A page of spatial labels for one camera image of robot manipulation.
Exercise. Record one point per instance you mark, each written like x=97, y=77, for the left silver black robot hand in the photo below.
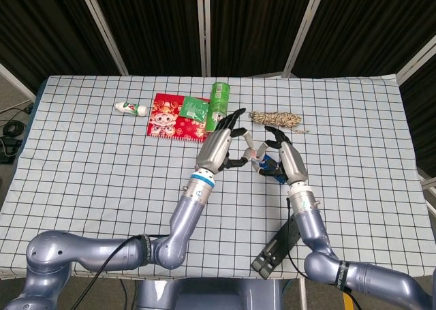
x=216, y=150

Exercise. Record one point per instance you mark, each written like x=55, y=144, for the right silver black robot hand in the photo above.
x=293, y=160

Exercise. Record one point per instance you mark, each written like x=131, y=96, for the small pink-white object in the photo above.
x=251, y=153

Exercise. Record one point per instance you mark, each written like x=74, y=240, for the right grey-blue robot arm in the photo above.
x=313, y=228

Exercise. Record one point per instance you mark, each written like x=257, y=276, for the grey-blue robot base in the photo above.
x=207, y=294

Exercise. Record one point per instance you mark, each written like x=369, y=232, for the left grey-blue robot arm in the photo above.
x=180, y=228

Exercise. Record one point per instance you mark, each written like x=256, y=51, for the blue cookie pack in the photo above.
x=269, y=160

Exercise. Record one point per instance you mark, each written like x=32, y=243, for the green snack packet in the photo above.
x=193, y=109

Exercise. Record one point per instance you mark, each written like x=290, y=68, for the green chips can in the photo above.
x=218, y=100

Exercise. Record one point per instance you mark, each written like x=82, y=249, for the red patterned bag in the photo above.
x=167, y=124

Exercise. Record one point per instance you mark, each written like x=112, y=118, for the small white bottle green label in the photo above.
x=131, y=108

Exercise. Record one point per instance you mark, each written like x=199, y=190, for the black folding stand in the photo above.
x=272, y=255

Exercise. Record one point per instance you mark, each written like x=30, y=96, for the blue checkered tablecloth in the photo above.
x=102, y=187

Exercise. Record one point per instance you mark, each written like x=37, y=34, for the black room divider panel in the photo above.
x=44, y=27
x=255, y=24
x=153, y=24
x=368, y=24

